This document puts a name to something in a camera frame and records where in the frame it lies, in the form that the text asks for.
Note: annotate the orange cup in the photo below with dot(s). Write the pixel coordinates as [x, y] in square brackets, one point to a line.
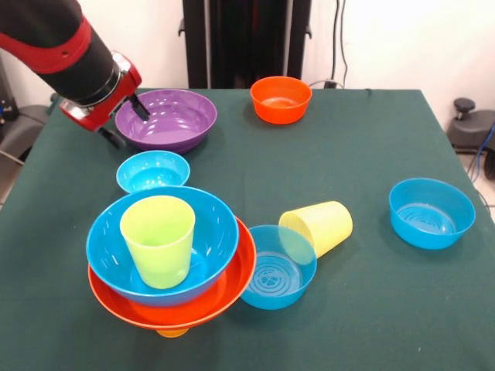
[172, 333]

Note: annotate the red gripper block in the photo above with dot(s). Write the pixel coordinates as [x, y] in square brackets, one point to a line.
[112, 104]

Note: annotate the yellow cup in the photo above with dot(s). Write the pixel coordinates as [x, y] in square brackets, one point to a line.
[328, 224]

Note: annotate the black equipment box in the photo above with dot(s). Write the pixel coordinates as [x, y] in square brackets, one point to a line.
[5, 92]

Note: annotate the dark green table cloth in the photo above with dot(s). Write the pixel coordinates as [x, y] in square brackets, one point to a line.
[348, 135]

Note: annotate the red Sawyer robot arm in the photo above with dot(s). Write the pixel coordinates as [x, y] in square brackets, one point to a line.
[58, 46]

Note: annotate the small light blue bowl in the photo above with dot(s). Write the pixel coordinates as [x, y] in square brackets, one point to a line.
[151, 174]

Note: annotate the large deep blue bowl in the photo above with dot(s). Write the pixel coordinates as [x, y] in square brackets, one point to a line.
[216, 239]

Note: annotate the large orange bowl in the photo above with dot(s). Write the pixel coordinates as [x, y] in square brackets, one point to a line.
[232, 286]

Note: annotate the purple bowl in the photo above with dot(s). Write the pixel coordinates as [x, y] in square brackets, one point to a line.
[174, 120]

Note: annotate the small red-orange bowl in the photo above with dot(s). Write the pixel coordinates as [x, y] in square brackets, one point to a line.
[280, 110]

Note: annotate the green cup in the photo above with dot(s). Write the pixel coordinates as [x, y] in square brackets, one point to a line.
[162, 255]

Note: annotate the black pedestal foot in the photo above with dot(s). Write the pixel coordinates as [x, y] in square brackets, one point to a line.
[472, 131]
[23, 127]

